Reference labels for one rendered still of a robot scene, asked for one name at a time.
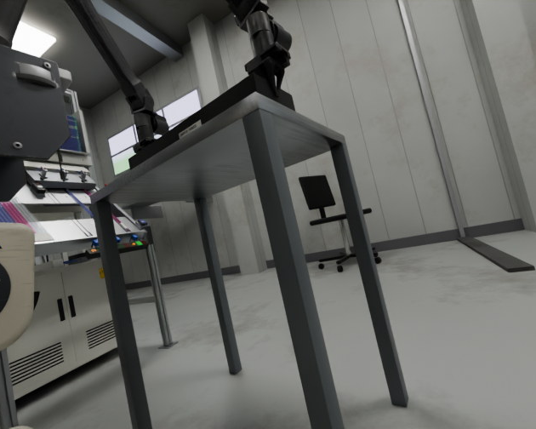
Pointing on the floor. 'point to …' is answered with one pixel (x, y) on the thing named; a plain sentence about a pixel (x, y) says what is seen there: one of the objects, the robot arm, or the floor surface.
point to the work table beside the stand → (167, 186)
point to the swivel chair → (322, 194)
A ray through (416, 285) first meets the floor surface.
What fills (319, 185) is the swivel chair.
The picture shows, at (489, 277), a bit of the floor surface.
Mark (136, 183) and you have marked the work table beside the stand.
